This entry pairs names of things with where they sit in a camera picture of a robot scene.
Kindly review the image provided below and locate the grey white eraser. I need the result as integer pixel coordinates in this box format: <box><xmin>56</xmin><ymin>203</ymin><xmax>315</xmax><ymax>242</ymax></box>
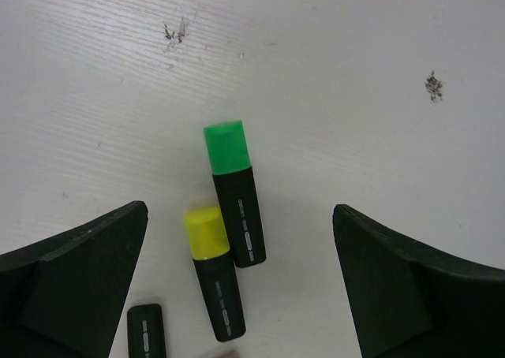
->
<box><xmin>213</xmin><ymin>348</ymin><xmax>240</xmax><ymax>358</ymax></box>

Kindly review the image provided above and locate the green cap black highlighter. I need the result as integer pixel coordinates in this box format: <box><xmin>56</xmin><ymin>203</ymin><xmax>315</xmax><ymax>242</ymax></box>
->
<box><xmin>204</xmin><ymin>120</ymin><xmax>267</xmax><ymax>268</ymax></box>

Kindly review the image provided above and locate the yellow cap black highlighter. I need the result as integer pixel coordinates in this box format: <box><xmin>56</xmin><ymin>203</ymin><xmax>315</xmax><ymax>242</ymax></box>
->
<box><xmin>184</xmin><ymin>206</ymin><xmax>246</xmax><ymax>342</ymax></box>

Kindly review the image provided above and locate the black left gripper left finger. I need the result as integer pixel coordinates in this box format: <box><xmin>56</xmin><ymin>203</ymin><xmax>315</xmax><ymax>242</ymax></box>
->
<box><xmin>1</xmin><ymin>201</ymin><xmax>148</xmax><ymax>357</ymax></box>

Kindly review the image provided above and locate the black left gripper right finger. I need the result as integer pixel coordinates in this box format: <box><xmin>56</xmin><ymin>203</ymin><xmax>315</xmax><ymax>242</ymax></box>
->
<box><xmin>333</xmin><ymin>204</ymin><xmax>504</xmax><ymax>357</ymax></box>

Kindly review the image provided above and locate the blue cap black highlighter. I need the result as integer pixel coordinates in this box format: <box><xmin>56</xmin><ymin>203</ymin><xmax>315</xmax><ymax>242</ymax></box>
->
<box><xmin>127</xmin><ymin>304</ymin><xmax>167</xmax><ymax>358</ymax></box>

